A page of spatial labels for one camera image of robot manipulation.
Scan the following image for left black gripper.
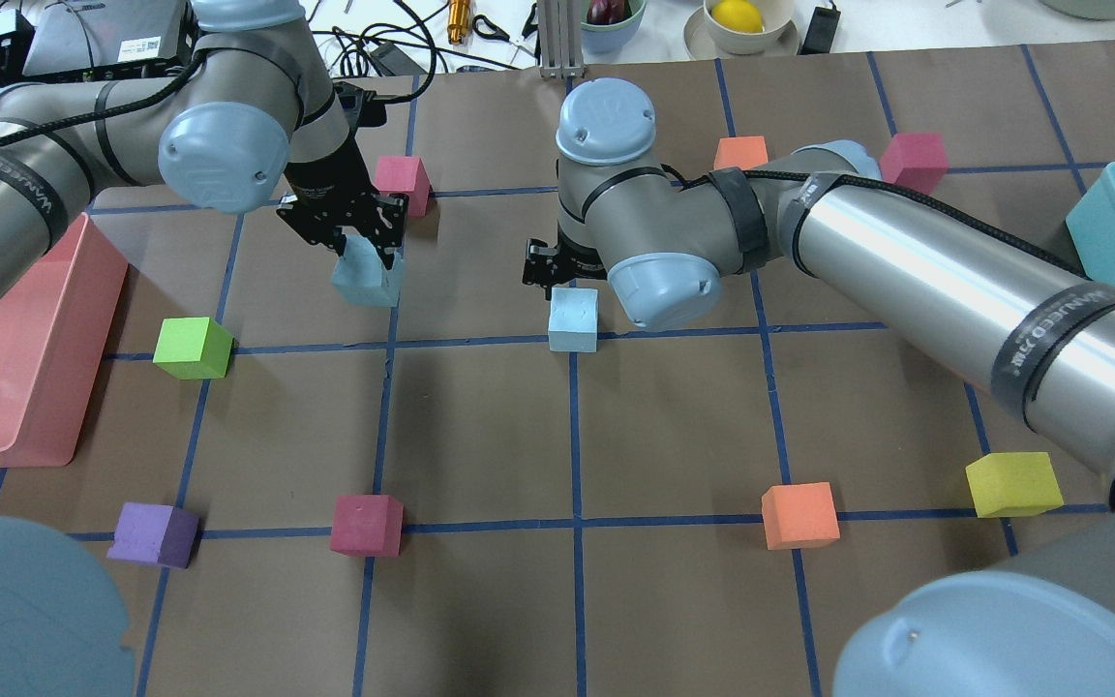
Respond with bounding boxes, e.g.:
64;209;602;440
277;145;408;272

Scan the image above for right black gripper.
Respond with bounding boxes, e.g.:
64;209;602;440
522;228;607;289

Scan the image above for light blue block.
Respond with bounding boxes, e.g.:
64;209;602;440
547;287;600;354
329;234;406;306

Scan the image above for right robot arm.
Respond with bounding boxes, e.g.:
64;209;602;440
524;78;1115;696

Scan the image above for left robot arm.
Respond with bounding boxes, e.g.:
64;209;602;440
0;1;406;696

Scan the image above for near middle red block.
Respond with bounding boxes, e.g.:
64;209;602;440
375;156;432;217

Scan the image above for green foam block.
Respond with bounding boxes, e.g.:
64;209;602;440
152;317;235;380

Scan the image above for near orange foam block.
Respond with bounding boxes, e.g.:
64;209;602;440
712;136;770;170

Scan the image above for orange foam block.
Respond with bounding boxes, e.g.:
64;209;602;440
712;136;770;170
762;482;841;551

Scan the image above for beige bowl with lemon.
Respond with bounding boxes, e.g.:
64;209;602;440
683;1;799;59

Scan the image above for far middle red block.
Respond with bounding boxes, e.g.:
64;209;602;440
328;494;406;559

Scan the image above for far orange foam block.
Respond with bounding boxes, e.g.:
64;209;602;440
762;482;841;551

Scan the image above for black power adapter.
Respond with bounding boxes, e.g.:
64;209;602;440
798;4;841;54

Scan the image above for left purple foam block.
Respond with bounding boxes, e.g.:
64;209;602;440
106;501;200;569

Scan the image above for right red foam block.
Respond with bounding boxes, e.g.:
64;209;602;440
879;132;949;196

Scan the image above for pink plastic tray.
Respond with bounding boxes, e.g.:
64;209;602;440
0;215;128;469

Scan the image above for yellow foam block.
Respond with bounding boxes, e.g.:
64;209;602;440
964;451;1066;519

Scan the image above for yellow handled tool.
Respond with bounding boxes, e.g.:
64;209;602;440
446;0;472;45

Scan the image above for aluminium frame post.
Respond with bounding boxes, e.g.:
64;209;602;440
535;0;585;79

